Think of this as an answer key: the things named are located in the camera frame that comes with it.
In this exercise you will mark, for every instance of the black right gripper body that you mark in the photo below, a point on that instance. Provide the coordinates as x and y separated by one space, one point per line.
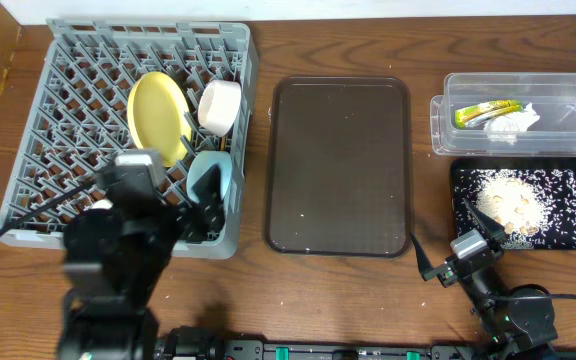
457 261

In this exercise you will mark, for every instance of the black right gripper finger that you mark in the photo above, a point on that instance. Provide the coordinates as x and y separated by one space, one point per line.
493 231
424 265

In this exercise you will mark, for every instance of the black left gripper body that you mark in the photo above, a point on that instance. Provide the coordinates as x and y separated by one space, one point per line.
198 220

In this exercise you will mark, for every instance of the leftover rice pile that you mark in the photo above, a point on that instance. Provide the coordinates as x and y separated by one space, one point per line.
536 207

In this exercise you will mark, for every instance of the pale green plastic cup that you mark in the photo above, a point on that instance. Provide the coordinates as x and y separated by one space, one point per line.
102 204

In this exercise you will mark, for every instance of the light blue plastic bowl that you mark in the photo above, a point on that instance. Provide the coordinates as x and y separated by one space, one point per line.
202 163

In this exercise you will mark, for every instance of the yellow plastic plate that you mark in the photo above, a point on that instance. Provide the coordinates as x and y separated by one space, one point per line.
156 113

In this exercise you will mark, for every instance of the green snack wrapper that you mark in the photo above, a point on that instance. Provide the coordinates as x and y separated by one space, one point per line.
475 115

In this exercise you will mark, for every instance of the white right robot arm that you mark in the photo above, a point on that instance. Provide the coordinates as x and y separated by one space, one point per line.
519 320

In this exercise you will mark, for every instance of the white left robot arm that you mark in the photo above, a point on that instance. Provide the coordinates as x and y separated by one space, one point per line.
110 329

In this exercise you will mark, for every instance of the crumpled white paper waste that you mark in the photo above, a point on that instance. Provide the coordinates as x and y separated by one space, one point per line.
505 128

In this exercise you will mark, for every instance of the clear plastic waste bin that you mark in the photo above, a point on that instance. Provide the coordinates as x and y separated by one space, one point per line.
553 96

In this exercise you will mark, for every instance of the dark brown serving tray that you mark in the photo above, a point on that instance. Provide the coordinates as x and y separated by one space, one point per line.
339 179

